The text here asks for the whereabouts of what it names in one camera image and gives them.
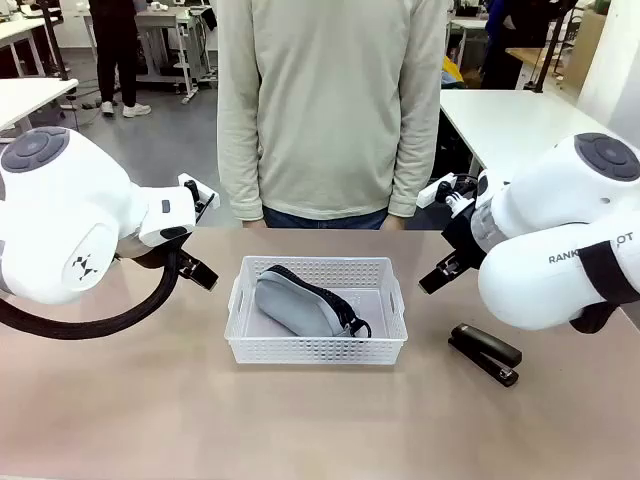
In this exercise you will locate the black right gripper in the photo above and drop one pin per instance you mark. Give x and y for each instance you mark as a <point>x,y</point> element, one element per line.
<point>462,235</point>

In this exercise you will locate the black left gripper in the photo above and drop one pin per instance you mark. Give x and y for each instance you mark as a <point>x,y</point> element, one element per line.
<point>145,259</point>

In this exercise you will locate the black stapler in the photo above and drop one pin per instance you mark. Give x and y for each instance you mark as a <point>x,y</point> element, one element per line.
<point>490,352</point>

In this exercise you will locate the grey zippered pencil case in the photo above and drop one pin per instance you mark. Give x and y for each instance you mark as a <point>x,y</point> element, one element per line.
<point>295,305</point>

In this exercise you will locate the person's left forearm beige sleeve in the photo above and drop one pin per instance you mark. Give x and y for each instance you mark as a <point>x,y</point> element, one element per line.
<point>415,170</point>

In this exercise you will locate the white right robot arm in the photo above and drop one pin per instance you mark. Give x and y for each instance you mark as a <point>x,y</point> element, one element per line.
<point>540,200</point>

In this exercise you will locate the person's right forearm beige sleeve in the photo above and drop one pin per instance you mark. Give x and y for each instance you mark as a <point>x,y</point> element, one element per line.
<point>240,175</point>

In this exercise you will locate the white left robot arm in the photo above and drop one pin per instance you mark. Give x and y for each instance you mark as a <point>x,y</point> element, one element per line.
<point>60,215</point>

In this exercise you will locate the white perforated plastic basket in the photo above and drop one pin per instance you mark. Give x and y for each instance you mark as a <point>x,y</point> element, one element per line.
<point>250,345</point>

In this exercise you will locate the person's left hand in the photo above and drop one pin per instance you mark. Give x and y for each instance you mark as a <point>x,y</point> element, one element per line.
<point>392,224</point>

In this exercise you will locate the person's right hand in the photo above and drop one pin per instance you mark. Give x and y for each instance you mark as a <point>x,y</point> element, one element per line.
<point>252,224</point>

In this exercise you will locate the yellow and blue cloth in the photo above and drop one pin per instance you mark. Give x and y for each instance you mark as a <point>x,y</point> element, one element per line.
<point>451,72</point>

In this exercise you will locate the person in beige sweater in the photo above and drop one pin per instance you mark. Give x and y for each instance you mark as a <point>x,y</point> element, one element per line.
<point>325,100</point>

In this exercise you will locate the person in black clothes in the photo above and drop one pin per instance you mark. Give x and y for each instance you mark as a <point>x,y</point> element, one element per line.
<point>117,50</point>

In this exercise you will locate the white side table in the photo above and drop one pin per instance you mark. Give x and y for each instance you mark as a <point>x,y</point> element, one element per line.
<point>30,97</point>

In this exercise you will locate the person in blue jacket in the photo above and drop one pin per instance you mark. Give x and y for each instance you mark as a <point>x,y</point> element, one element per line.
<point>505,45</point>

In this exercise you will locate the grey background workbench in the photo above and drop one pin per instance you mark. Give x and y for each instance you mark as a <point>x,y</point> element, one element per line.
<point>165,25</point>

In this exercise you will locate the black lamp pole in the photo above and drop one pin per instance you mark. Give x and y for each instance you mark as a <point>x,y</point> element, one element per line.
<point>552,50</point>

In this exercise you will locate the black clamp pole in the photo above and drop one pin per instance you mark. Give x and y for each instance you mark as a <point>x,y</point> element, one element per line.
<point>54,40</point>

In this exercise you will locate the tall cardboard box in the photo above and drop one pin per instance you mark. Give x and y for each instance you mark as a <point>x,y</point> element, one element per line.
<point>587,45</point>

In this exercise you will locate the white background desk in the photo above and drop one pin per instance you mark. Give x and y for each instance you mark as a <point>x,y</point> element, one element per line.
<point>25,30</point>

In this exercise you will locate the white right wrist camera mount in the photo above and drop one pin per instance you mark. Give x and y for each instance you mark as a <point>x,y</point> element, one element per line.
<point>430,192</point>

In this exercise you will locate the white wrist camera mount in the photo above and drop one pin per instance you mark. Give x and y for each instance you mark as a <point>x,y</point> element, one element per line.
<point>184,179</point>
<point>430,192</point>

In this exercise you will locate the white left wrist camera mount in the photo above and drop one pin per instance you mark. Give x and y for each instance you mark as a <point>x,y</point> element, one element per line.
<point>184,179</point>

